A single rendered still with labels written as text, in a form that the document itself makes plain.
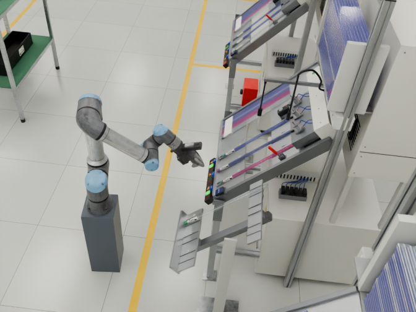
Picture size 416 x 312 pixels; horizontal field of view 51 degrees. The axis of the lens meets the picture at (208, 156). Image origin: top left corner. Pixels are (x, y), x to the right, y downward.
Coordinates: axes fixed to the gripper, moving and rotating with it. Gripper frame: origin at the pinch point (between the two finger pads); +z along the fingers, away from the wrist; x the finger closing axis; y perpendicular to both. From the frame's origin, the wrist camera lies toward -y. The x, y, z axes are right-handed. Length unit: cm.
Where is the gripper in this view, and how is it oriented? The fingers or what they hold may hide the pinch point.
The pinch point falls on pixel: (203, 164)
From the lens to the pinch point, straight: 249.4
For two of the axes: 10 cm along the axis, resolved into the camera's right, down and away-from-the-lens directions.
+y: -7.4, 4.4, 5.0
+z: 6.6, 5.9, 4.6
